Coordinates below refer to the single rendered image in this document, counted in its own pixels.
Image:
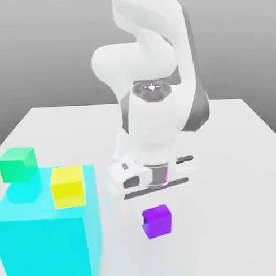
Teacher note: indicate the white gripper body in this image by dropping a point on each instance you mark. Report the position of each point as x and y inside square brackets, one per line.
[158, 193]

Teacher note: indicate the small purple cube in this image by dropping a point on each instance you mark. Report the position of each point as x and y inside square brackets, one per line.
[158, 223]

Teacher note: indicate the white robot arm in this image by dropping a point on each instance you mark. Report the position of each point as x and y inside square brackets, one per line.
[150, 119]

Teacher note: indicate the small yellow cube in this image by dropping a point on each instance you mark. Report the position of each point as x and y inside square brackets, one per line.
[68, 188]

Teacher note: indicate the small green cube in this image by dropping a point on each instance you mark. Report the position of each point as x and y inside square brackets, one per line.
[16, 167]

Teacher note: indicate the large cyan box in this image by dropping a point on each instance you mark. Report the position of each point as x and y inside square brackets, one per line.
[43, 246]

